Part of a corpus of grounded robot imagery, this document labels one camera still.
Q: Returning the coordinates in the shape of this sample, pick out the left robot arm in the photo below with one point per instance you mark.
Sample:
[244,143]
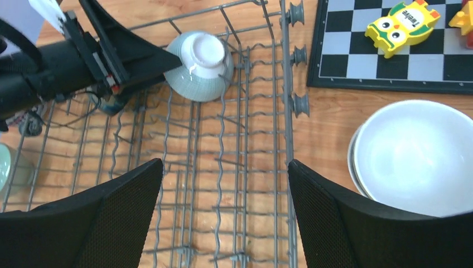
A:
[33,75]

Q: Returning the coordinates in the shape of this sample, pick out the cream beige bowl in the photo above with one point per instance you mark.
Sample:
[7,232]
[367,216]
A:
[351,166]

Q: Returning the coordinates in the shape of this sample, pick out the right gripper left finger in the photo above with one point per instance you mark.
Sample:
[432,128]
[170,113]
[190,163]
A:
[104,226]

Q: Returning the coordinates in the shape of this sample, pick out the beige speckled bowl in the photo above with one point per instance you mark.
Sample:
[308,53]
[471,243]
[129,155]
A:
[416,155]

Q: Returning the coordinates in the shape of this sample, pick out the pale green bowl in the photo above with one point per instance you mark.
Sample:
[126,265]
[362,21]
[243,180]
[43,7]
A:
[20,173]
[207,66]

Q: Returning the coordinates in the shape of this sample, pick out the dark teal glazed bowl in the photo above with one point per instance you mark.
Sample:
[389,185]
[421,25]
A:
[113,105]

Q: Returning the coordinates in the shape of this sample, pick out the grey wire dish rack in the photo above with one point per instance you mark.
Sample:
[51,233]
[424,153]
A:
[225,200]

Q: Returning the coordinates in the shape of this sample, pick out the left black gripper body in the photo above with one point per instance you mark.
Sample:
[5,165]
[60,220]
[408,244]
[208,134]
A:
[86,62]

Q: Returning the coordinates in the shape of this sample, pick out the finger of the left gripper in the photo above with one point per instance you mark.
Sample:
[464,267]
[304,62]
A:
[131,60]

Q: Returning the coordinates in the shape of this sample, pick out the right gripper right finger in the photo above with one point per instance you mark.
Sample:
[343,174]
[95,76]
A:
[340,228]

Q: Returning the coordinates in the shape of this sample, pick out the yellow toy block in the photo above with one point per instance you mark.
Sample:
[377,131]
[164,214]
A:
[404,25]

